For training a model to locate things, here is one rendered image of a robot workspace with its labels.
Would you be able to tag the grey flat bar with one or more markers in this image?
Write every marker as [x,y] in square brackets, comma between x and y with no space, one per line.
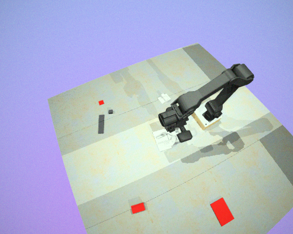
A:
[101,124]

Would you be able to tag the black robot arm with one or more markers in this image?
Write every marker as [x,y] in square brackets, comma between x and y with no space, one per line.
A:
[229,81]

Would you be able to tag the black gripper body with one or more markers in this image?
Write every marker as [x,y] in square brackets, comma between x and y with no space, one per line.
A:
[184,135]

